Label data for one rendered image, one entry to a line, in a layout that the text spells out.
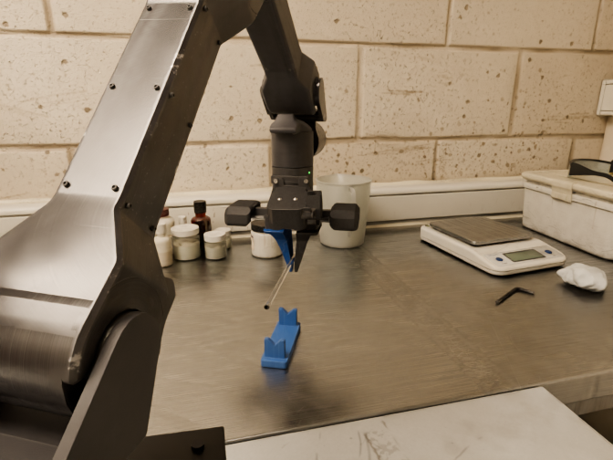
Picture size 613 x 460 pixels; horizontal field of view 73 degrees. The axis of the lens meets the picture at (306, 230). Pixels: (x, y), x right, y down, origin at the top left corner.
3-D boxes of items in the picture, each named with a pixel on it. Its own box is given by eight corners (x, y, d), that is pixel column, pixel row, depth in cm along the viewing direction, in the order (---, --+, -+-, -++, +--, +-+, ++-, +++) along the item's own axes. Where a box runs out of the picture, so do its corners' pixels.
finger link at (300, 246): (298, 220, 62) (290, 232, 56) (322, 221, 61) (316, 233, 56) (298, 264, 64) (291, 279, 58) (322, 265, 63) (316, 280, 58)
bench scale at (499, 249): (495, 280, 77) (499, 256, 76) (415, 239, 101) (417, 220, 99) (569, 267, 83) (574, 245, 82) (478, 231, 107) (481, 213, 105)
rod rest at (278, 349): (286, 370, 51) (286, 344, 50) (260, 367, 52) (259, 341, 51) (300, 328, 60) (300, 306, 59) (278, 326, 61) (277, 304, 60)
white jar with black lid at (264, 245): (287, 250, 92) (287, 219, 90) (275, 260, 86) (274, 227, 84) (260, 246, 95) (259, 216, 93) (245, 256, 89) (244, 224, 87)
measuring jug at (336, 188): (381, 256, 89) (385, 187, 84) (322, 258, 87) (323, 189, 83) (359, 231, 106) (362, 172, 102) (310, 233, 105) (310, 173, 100)
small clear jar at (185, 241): (199, 250, 92) (197, 222, 90) (202, 259, 87) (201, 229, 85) (172, 254, 90) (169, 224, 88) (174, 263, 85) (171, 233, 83)
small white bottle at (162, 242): (176, 264, 84) (171, 223, 82) (161, 268, 82) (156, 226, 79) (168, 260, 87) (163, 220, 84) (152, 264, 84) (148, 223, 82)
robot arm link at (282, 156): (305, 113, 50) (319, 112, 58) (260, 113, 51) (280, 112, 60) (305, 171, 52) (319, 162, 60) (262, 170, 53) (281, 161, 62)
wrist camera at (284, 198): (268, 176, 56) (257, 183, 49) (324, 176, 55) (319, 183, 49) (270, 220, 57) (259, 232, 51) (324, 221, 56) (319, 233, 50)
